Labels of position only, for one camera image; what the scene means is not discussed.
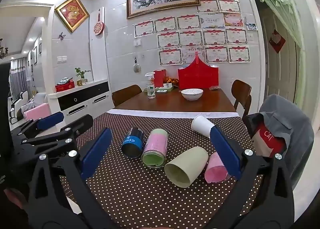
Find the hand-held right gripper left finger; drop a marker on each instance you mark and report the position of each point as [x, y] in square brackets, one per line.
[96, 154]

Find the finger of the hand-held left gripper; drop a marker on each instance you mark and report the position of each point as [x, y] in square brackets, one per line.
[51, 120]
[80, 124]

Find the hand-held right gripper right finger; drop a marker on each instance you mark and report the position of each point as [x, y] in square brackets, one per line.
[226, 154]

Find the pale beige cup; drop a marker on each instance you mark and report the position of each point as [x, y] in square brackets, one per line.
[186, 167]

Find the blue cup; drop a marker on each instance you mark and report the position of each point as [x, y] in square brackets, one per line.
[132, 142]

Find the white paper cup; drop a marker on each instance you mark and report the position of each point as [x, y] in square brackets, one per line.
[201, 124]

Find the pink and green cup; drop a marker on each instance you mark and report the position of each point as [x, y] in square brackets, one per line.
[155, 150]

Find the person's left hand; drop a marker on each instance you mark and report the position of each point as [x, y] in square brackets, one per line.
[11, 200]

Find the white sofa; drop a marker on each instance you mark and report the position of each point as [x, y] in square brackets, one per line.
[38, 99]

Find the white and black cabinet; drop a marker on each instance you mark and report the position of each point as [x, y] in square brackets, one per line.
[82, 96]

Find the red box with dark lid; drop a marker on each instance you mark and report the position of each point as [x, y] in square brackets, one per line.
[64, 85]

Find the grey window curtain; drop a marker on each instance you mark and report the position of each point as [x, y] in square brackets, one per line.
[16, 78]

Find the red and white bag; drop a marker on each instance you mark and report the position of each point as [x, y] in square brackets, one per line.
[268, 141]

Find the potted green plant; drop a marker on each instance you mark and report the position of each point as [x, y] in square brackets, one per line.
[81, 73]

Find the wooden chair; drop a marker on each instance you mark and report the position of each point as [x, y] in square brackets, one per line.
[248, 105]
[240, 88]
[126, 94]

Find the brown polka dot tablecloth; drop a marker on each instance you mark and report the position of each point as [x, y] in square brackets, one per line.
[140, 194]

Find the small dark tray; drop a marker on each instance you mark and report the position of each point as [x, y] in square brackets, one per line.
[214, 88]

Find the grey jacket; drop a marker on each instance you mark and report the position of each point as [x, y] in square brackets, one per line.
[287, 124]

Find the dark chandelier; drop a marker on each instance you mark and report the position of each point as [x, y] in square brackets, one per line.
[3, 50]

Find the white bowl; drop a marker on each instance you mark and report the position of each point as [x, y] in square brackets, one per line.
[192, 94]

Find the wooden dining table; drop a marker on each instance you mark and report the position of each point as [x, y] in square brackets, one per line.
[170, 101]

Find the clear spray bottle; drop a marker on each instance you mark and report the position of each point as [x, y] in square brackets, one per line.
[150, 88]

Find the hanging round brush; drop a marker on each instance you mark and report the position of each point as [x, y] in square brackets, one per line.
[136, 68]

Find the red gift bag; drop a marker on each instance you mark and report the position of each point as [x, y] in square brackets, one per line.
[198, 76]

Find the green flat box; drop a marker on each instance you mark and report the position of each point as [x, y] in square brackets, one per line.
[162, 90]

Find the small red box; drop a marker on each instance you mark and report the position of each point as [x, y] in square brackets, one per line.
[160, 78]

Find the white door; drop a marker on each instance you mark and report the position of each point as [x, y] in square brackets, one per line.
[280, 73]

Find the red round hanging ornament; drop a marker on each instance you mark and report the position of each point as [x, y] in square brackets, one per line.
[98, 27]

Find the red gold framed picture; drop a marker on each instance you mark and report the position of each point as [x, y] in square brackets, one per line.
[72, 13]

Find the red door decoration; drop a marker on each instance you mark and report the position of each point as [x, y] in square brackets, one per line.
[277, 41]

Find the green door curtain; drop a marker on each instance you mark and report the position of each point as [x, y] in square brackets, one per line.
[275, 0]

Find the white wall switch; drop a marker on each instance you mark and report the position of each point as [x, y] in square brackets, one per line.
[137, 42]
[61, 59]

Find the butterfly wall decal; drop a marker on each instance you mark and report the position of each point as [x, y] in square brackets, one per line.
[61, 35]

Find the group of wall certificates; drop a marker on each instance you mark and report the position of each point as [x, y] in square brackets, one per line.
[191, 37]

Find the small wall photo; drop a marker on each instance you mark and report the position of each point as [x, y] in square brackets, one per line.
[251, 26]

